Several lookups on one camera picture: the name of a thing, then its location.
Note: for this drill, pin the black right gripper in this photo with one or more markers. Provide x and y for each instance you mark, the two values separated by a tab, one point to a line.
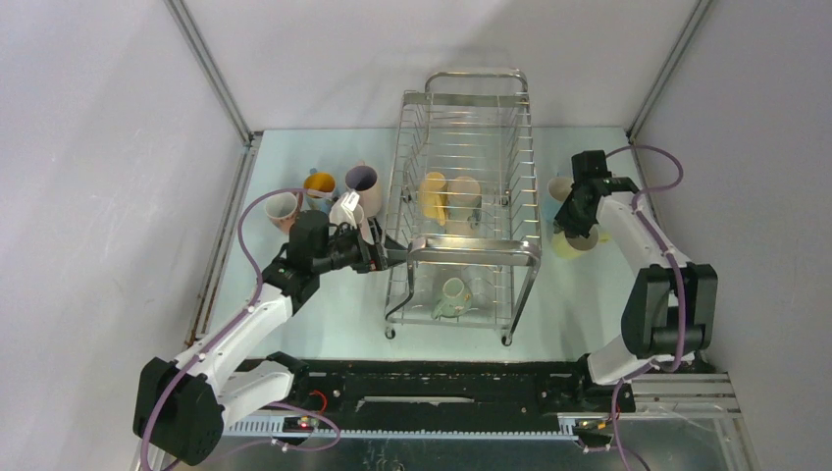
566	223

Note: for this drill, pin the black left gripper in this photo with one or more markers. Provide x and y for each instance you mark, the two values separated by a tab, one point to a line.
384	253

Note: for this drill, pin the light blue faceted mug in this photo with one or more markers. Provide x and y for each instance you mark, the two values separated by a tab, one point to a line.
557	190

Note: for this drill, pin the pale yellow faceted mug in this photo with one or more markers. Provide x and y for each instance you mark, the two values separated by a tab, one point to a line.
569	248

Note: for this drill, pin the iridescent pale pink mug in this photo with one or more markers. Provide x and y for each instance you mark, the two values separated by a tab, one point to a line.
365	180

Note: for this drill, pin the green mug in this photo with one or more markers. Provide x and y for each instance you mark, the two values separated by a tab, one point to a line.
455	299

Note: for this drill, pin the blue butterfly mug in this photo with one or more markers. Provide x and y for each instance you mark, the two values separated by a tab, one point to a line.
321	191

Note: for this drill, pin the cream seahorse pattern mug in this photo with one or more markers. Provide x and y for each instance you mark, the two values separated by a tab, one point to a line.
464	203

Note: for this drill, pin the salmon dotted mug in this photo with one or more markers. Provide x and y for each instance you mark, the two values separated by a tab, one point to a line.
283	209

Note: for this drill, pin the pink faceted mug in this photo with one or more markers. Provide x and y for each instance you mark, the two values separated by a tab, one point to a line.
341	213

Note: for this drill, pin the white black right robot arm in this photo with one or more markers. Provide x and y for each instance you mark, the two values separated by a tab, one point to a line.
670	311

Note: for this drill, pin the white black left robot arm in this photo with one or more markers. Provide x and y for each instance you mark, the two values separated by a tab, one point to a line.
183	405

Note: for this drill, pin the orange yellow mug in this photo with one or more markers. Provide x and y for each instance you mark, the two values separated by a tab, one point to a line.
433	197

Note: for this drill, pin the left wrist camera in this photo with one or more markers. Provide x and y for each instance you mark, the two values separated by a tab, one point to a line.
350	198

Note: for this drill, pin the metal wire dish rack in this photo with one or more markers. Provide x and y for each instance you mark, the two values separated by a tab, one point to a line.
472	122

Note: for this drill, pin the aluminium frame post right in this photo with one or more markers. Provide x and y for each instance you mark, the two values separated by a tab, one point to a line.
670	65

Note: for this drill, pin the aluminium frame post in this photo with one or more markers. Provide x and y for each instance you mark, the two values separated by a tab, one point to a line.
670	65
200	49

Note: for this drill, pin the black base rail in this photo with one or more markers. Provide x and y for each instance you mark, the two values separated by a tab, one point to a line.
452	397

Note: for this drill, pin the aluminium frame post left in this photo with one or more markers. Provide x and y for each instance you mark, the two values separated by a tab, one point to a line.
200	49

